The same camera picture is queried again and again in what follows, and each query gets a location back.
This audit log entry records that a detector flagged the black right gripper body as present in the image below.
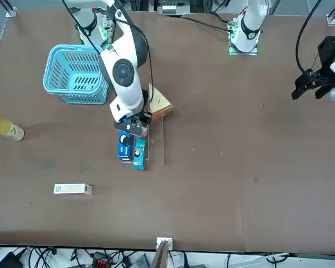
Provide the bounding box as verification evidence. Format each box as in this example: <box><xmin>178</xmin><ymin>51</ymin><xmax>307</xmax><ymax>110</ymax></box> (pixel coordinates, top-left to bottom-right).
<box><xmin>130</xmin><ymin>109</ymin><xmax>154</xmax><ymax>130</ymax></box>

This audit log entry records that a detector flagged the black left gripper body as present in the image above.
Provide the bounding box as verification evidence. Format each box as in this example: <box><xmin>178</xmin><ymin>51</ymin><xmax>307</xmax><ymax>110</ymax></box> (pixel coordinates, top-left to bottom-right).
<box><xmin>317</xmin><ymin>35</ymin><xmax>335</xmax><ymax>72</ymax></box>

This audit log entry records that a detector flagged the clear acrylic display shelf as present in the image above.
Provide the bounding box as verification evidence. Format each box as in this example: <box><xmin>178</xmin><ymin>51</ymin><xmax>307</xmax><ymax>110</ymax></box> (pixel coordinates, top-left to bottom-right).
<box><xmin>119</xmin><ymin>111</ymin><xmax>166</xmax><ymax>171</ymax></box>

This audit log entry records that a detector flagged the blue Oreo cookie box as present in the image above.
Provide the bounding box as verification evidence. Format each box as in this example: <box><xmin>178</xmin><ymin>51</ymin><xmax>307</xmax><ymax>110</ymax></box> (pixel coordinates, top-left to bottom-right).
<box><xmin>117</xmin><ymin>131</ymin><xmax>134</xmax><ymax>160</ymax></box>

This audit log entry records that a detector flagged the triangular packed sandwich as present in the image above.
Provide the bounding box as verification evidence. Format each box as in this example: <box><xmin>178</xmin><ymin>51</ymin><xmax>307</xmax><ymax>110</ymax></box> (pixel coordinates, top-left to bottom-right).
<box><xmin>148</xmin><ymin>83</ymin><xmax>174</xmax><ymax>121</ymax></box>

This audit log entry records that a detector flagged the teal snack packet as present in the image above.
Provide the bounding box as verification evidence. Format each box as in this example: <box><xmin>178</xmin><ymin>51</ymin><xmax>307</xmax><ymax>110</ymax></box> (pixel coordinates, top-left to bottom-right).
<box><xmin>132</xmin><ymin>138</ymin><xmax>148</xmax><ymax>170</ymax></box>

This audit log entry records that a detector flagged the light blue plastic basket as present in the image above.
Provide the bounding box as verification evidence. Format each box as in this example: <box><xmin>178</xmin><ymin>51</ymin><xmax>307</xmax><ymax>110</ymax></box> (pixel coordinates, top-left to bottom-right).
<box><xmin>42</xmin><ymin>44</ymin><xmax>110</xmax><ymax>106</ymax></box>

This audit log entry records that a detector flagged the white carton box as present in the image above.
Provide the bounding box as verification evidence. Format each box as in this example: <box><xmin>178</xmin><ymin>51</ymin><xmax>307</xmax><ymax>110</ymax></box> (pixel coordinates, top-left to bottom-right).
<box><xmin>53</xmin><ymin>183</ymin><xmax>93</xmax><ymax>196</ymax></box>

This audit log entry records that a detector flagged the white power strip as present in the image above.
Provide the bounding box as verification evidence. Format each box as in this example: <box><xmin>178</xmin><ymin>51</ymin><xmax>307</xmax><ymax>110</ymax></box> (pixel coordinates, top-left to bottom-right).
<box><xmin>161</xmin><ymin>2</ymin><xmax>177</xmax><ymax>15</ymax></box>

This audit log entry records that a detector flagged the orange juice bottle white cap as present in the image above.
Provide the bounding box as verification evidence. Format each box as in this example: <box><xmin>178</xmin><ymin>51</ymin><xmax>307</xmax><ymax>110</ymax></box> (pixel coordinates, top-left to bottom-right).
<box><xmin>0</xmin><ymin>115</ymin><xmax>25</xmax><ymax>142</ymax></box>

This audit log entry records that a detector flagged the red black connector block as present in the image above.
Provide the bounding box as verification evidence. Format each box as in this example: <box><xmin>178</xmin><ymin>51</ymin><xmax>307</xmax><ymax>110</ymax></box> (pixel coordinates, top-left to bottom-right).
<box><xmin>92</xmin><ymin>252</ymin><xmax>108</xmax><ymax>267</ymax></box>

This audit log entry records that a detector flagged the black adapter brick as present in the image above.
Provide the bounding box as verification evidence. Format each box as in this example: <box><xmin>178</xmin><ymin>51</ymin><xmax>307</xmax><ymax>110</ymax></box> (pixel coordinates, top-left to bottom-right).
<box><xmin>0</xmin><ymin>251</ymin><xmax>25</xmax><ymax>268</ymax></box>

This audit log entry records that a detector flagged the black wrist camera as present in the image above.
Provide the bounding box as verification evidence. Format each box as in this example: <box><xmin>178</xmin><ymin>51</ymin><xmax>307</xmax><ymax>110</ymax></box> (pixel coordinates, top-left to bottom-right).
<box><xmin>113</xmin><ymin>119</ymin><xmax>144</xmax><ymax>137</ymax></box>

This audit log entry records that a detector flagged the thick black cable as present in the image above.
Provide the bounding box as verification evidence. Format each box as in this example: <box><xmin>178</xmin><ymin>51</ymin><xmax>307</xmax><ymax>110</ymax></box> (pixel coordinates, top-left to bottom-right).
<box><xmin>295</xmin><ymin>0</ymin><xmax>324</xmax><ymax>75</ymax></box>

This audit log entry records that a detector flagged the silver post foot bracket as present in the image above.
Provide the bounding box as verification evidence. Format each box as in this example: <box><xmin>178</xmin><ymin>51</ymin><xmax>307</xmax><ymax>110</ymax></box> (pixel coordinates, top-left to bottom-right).
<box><xmin>156</xmin><ymin>237</ymin><xmax>174</xmax><ymax>251</ymax></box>

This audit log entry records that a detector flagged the aluminium frame post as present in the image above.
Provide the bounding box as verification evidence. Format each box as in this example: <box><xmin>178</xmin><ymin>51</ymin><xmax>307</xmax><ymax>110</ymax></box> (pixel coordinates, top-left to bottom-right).
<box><xmin>150</xmin><ymin>239</ymin><xmax>170</xmax><ymax>268</ymax></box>

